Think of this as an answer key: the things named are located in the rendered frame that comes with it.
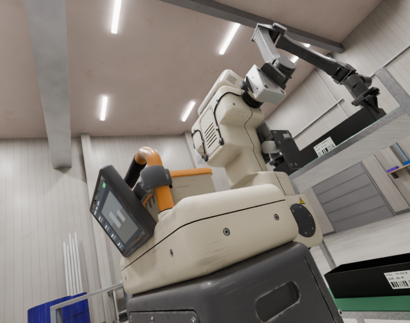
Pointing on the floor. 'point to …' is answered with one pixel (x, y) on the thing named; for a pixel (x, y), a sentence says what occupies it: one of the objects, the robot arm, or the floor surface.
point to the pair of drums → (79, 314)
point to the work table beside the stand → (82, 300)
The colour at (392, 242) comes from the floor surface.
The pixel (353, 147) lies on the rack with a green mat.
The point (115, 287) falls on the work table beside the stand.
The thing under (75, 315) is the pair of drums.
